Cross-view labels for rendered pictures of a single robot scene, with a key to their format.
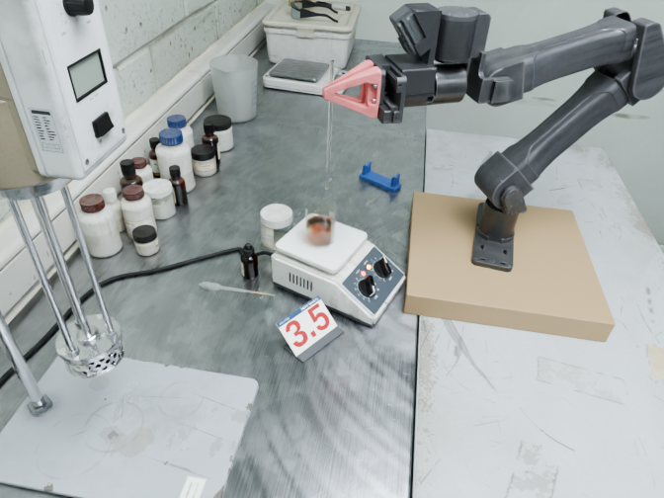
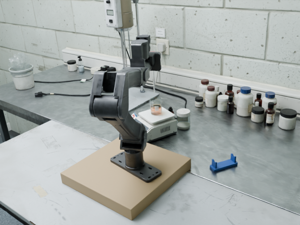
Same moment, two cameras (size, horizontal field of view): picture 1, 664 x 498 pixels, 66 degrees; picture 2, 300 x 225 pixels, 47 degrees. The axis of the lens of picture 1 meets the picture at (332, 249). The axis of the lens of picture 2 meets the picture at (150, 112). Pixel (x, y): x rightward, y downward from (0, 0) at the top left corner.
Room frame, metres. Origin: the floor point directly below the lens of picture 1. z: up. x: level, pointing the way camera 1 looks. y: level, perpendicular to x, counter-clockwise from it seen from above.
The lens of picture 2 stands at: (1.38, -1.12, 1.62)
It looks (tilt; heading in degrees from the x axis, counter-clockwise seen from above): 25 degrees down; 123
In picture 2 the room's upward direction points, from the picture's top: 4 degrees counter-clockwise
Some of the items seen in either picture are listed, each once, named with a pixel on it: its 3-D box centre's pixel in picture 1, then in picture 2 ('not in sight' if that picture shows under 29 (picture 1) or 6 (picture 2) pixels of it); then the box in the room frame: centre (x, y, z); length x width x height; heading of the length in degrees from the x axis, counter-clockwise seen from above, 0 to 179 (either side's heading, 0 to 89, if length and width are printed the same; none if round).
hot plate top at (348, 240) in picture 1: (322, 241); (156, 114); (0.69, 0.02, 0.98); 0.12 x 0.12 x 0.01; 62
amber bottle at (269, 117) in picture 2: (210, 142); (270, 113); (1.10, 0.30, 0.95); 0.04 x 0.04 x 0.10
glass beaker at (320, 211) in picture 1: (319, 223); (155, 105); (0.68, 0.02, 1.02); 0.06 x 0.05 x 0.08; 157
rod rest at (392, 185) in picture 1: (380, 176); (223, 161); (1.03, -0.10, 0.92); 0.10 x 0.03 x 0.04; 53
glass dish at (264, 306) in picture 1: (266, 302); not in sight; (0.61, 0.10, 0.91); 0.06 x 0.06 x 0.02
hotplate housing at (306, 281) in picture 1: (334, 266); (152, 125); (0.68, -0.01, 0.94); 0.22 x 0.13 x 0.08; 62
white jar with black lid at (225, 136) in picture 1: (218, 133); (287, 119); (1.17, 0.30, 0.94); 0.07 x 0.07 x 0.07
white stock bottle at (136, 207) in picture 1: (137, 211); (210, 96); (0.79, 0.37, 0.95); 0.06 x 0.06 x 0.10
